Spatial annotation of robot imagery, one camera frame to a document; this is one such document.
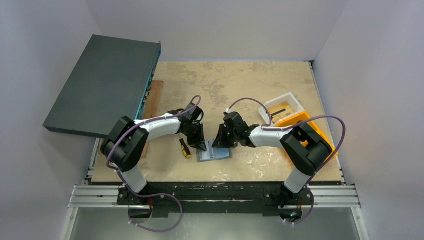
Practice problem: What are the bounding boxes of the grey leather card holder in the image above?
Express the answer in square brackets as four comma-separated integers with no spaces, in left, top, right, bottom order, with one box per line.
[197,140,232,163]

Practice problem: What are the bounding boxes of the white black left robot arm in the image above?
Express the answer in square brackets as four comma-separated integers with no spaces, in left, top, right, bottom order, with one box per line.
[100,103,207,194]

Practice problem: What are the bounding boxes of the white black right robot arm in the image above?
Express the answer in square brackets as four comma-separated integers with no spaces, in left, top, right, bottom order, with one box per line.
[212,112,333,195]

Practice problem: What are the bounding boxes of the wooden board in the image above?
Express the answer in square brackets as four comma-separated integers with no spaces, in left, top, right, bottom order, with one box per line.
[98,80,165,159]

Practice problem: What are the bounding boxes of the white plastic bin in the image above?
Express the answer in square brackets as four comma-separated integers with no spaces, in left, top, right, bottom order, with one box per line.
[258,92,305,126]

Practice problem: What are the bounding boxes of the yellow plastic bin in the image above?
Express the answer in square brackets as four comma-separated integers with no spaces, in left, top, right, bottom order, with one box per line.
[272,111,335,151]

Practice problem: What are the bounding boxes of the black yellow handled screwdriver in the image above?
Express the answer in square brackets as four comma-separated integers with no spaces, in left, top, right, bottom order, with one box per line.
[178,134,191,159]

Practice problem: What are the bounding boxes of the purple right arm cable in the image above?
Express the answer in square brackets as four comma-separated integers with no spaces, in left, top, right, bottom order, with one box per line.
[225,97,347,226]

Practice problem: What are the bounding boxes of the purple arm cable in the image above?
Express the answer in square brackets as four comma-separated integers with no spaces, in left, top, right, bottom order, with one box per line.
[225,97,347,226]
[105,95,202,233]

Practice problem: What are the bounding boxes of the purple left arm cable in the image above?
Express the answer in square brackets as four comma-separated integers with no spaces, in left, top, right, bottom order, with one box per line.
[105,95,202,233]

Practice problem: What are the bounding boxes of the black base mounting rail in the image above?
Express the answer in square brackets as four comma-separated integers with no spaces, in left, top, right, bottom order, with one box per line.
[117,181,314,220]

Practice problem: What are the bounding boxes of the dark grey network switch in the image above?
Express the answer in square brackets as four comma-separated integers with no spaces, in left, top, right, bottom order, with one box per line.
[43,35,162,138]

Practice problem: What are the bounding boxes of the aluminium frame profile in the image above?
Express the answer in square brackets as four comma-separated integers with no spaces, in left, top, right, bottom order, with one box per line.
[60,185,370,240]

